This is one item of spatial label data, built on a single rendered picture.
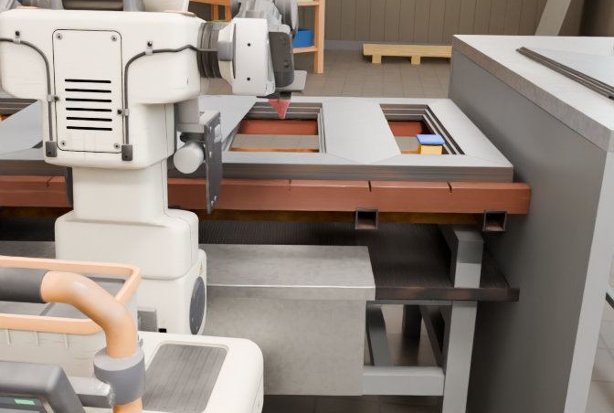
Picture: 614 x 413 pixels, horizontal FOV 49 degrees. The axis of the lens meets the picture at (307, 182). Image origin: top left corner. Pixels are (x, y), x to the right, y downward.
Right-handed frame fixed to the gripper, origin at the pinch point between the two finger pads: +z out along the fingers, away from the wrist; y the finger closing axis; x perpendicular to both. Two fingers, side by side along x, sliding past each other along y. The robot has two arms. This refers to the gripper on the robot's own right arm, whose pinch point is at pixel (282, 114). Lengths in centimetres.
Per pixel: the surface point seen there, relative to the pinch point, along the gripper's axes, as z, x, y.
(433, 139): 19.6, -17.2, -34.1
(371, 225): 25.9, 6.7, -20.0
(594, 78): -3, -13, -66
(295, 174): 17.1, 0.6, -2.1
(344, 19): 403, -709, 30
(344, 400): 106, 8, -15
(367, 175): 17.7, -1.0, -18.6
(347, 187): 16.9, 4.0, -14.3
